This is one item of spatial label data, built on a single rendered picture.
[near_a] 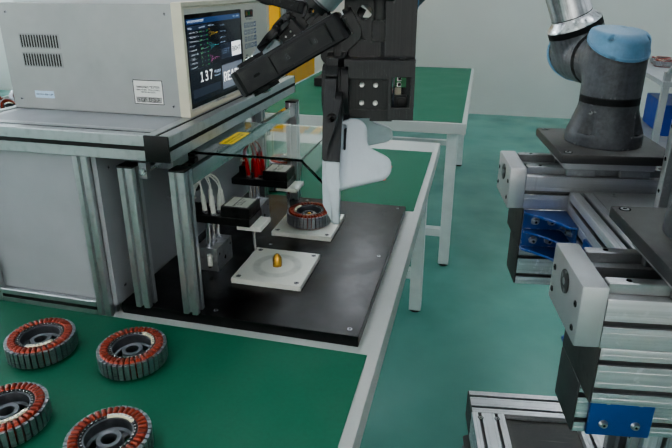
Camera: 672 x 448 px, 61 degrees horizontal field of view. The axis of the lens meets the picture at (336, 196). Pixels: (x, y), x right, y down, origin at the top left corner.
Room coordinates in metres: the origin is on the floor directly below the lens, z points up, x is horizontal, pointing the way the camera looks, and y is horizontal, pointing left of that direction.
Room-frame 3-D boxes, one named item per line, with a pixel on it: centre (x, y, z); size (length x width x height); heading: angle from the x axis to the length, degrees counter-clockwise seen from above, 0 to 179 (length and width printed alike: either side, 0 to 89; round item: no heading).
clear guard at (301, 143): (1.09, 0.13, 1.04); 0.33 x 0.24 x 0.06; 76
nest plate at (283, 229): (1.33, 0.07, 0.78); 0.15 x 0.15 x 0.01; 76
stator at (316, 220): (1.33, 0.07, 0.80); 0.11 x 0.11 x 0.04
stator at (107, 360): (0.80, 0.34, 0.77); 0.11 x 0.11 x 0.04
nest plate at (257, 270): (1.09, 0.13, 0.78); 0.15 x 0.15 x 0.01; 76
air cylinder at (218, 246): (1.13, 0.27, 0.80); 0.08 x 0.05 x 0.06; 166
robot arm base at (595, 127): (1.17, -0.57, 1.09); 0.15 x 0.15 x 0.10
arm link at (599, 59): (1.18, -0.57, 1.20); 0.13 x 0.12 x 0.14; 4
